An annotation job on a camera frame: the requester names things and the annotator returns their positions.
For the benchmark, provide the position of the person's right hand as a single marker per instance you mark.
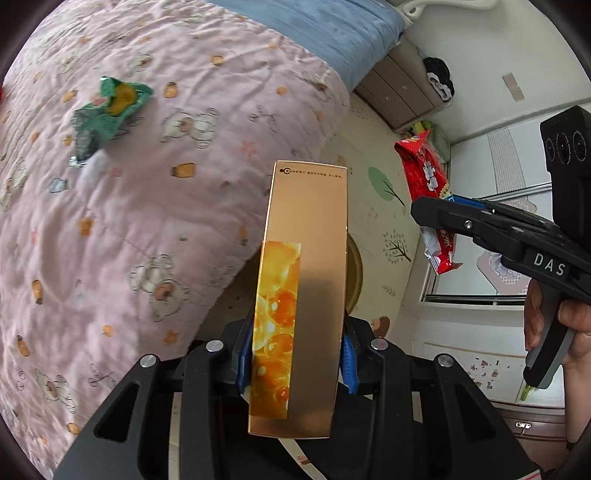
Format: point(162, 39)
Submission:
point(533, 318)

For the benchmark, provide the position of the yellow and green toys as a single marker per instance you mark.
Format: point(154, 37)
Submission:
point(418, 127)

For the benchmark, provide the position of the beige tape patch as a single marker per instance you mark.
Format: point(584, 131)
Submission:
point(513, 86)

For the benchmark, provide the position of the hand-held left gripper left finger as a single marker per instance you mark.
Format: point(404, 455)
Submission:
point(244, 355)

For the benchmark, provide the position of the blue blanket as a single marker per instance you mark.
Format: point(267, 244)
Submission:
point(332, 32)

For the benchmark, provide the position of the black and white cloth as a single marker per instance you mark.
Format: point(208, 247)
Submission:
point(438, 76)

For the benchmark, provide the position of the green snack wrapper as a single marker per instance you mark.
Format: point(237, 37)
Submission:
point(111, 115)

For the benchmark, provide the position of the light green container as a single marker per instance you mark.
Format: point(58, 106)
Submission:
point(442, 141)

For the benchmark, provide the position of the brown drawer cabinet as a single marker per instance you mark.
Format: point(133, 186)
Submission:
point(397, 87)

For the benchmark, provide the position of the person's right forearm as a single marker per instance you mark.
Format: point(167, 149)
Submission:
point(582, 401)

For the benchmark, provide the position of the cream printed play mat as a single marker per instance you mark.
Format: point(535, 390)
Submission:
point(369, 138)

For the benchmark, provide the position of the round wooden trash bin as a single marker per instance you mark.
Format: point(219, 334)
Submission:
point(355, 277)

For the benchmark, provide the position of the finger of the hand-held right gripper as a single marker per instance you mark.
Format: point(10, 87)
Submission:
point(448, 213)
point(468, 200)

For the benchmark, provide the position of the red snack packet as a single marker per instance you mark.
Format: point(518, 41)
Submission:
point(425, 170)

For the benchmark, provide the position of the gold cardboard box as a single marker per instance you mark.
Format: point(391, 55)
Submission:
point(314, 240)

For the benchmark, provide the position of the white headboard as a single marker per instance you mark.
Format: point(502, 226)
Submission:
point(443, 7)

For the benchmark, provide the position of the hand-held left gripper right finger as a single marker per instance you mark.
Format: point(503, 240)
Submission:
point(349, 364)

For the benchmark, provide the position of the pink printed quilt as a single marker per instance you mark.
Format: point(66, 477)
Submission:
point(138, 240)

